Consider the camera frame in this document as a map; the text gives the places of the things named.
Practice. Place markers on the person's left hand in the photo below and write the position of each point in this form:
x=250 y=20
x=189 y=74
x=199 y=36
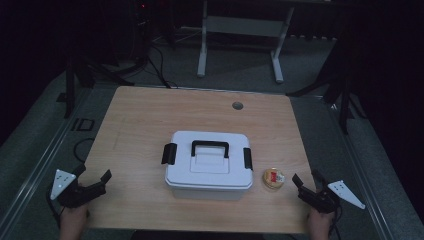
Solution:
x=73 y=221

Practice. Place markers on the round grey table grommet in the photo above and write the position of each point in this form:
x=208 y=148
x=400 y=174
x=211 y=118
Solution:
x=237 y=106

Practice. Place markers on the person's right hand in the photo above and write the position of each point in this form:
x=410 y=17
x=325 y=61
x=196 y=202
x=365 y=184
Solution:
x=320 y=226

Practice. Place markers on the white metal desk frame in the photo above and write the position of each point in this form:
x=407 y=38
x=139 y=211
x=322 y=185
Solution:
x=243 y=26

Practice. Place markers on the round gold tin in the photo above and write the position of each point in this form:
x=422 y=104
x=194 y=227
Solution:
x=273 y=178

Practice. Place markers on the black tripod stand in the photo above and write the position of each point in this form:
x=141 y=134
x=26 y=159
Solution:
x=343 y=93
x=71 y=86

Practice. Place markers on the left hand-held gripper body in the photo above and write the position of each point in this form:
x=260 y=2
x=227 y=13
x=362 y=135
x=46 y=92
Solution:
x=71 y=195

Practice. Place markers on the black equipment rack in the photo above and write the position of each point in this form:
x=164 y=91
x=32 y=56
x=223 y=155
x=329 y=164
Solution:
x=140 y=30

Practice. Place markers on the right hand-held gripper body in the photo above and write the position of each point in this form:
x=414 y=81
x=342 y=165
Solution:
x=325 y=196

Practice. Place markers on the white plastic storage box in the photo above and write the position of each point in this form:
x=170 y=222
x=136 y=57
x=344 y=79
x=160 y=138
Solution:
x=206 y=195

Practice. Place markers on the black square floor frame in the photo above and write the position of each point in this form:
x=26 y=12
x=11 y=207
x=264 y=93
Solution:
x=83 y=124

